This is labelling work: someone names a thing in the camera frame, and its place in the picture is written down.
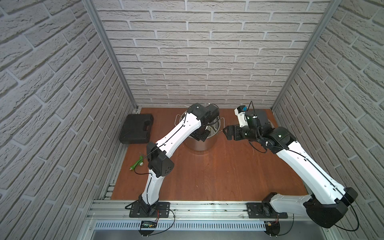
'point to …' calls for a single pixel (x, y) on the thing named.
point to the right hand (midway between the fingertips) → (233, 128)
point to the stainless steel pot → (197, 144)
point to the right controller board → (272, 228)
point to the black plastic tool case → (137, 129)
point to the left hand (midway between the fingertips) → (194, 133)
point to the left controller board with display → (147, 224)
